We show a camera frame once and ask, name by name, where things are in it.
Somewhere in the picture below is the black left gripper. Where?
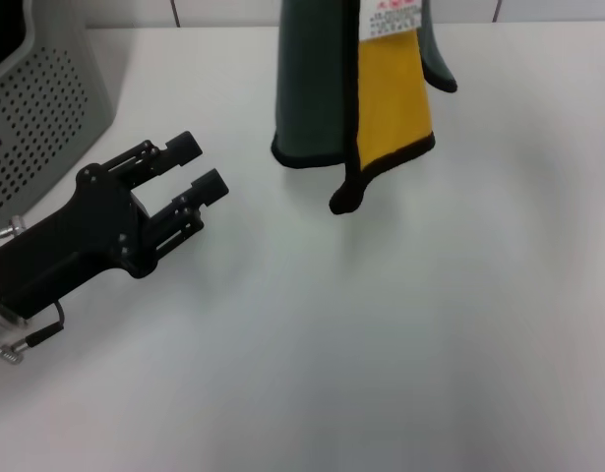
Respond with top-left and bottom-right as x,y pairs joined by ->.
0,131 -> 230,321

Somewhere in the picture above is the yellow grey black-edged towel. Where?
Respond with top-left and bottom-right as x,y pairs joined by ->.
271,0 -> 459,216

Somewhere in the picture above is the grey perforated storage box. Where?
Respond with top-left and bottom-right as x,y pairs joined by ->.
0,0 -> 117,247

